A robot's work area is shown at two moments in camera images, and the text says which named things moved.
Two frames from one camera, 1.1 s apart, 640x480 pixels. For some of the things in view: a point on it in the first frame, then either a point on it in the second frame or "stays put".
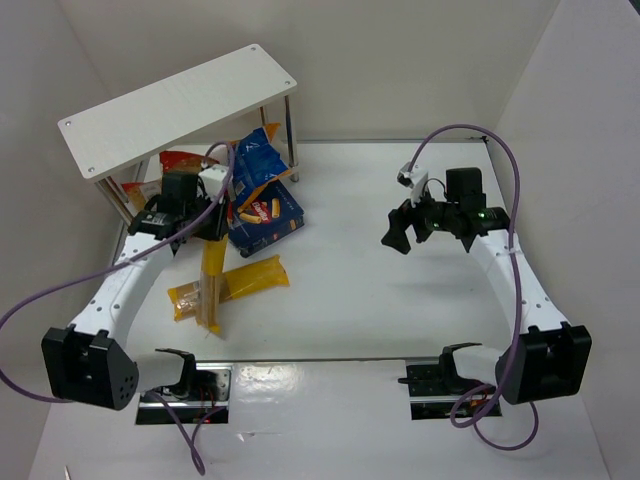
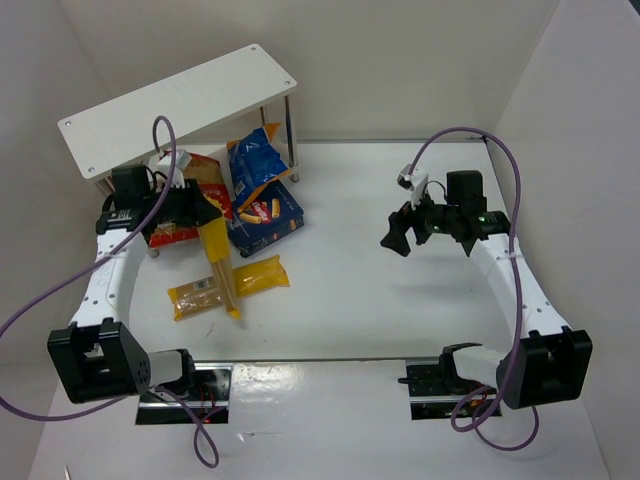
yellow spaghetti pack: (212, 265) to (215, 243)
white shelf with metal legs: (115, 135) stays put
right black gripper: (419, 223) stays put
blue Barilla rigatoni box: (267, 216) stays put
